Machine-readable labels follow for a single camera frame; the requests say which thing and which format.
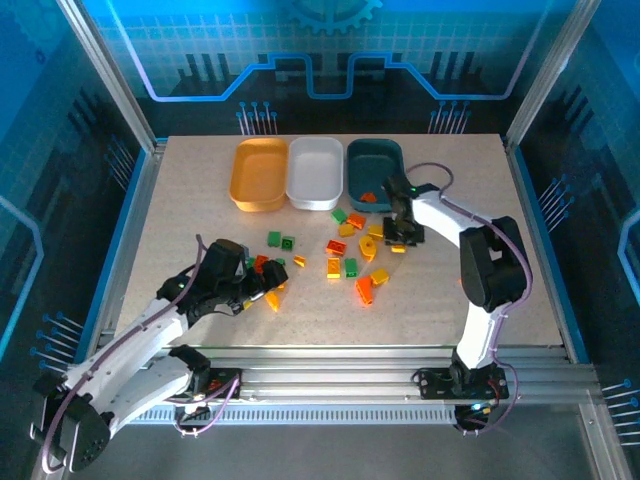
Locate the aluminium frame post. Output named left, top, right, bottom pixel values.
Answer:
left=503, top=0, right=604, bottom=149
left=55, top=0, right=159, bottom=154

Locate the aluminium lower frame rail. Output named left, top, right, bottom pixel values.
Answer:
left=579, top=399, right=634, bottom=480

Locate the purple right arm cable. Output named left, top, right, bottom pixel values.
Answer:
left=405, top=162, right=534, bottom=436

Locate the long orange lego brick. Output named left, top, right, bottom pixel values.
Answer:
left=354, top=276, right=375, bottom=307

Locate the black round cable port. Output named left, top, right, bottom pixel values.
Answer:
left=454, top=402, right=501, bottom=436

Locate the teal plastic container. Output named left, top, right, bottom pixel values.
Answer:
left=345, top=138, right=406, bottom=215

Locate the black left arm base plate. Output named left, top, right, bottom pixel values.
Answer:
left=199, top=367, right=242, bottom=401

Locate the grey slotted cable duct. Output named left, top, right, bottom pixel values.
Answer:
left=127, top=405, right=459, bottom=425

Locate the white plastic container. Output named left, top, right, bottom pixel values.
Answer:
left=286, top=136, right=345, bottom=212

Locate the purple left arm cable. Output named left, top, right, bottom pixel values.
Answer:
left=39, top=233, right=242, bottom=474

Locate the aluminium side rail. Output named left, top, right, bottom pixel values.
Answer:
left=502, top=137, right=594, bottom=364
left=74, top=139, right=169, bottom=364

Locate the yellow plastic container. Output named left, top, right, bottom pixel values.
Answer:
left=228, top=137, right=290, bottom=214

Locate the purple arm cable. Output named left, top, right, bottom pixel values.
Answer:
left=405, top=162, right=534, bottom=436
left=39, top=233, right=242, bottom=474

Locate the aluminium cross rail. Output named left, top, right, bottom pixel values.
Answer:
left=94, top=344, right=599, bottom=407

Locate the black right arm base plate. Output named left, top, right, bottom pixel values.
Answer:
left=417, top=367, right=510, bottom=401

